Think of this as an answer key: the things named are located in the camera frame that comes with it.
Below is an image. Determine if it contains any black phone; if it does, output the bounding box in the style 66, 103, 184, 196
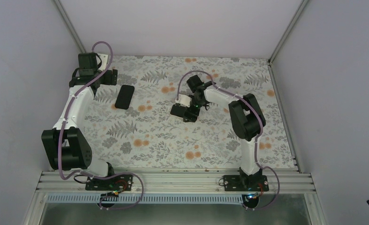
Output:
114, 85, 135, 110
170, 104, 192, 122

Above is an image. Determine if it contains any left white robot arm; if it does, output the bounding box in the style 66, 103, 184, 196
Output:
41, 52, 118, 190

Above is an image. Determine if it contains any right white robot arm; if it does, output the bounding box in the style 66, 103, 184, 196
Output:
176, 75, 266, 191

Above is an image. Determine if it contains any black phone on table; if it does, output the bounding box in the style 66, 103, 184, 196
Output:
114, 85, 135, 110

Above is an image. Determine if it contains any floral patterned table mat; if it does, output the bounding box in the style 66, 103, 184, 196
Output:
82, 56, 294, 169

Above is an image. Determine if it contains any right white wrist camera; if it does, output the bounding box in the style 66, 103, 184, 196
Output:
175, 94, 192, 107

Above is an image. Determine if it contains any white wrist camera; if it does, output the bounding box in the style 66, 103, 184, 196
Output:
98, 53, 109, 70
175, 94, 192, 107

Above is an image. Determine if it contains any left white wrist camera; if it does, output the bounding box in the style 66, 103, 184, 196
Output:
98, 53, 109, 70

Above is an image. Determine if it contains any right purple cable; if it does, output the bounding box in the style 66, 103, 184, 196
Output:
176, 70, 280, 211

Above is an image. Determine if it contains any purple cable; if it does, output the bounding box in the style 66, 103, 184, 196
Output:
176, 70, 280, 211
57, 40, 144, 210

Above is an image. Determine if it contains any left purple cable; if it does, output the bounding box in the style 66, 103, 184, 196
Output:
57, 40, 144, 210

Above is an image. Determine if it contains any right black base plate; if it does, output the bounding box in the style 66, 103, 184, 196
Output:
223, 175, 270, 192

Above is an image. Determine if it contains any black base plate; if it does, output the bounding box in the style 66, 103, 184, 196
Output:
85, 174, 133, 192
223, 175, 270, 192

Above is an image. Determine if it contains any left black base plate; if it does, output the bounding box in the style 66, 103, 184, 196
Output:
85, 174, 133, 192

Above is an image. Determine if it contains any aluminium rail frame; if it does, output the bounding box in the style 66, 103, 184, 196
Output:
36, 169, 316, 194

